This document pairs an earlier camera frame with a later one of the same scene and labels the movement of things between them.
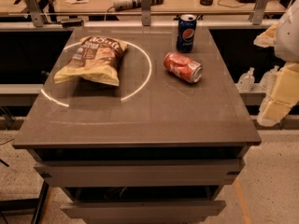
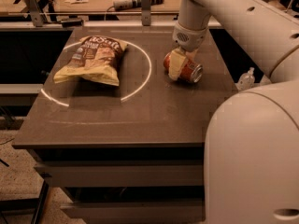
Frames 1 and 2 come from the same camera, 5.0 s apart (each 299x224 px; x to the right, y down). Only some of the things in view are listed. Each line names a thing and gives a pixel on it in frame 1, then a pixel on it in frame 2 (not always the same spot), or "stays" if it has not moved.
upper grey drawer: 141,173 stays
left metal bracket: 35,13 stays
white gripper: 288,36 to 191,38
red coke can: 183,67 stays
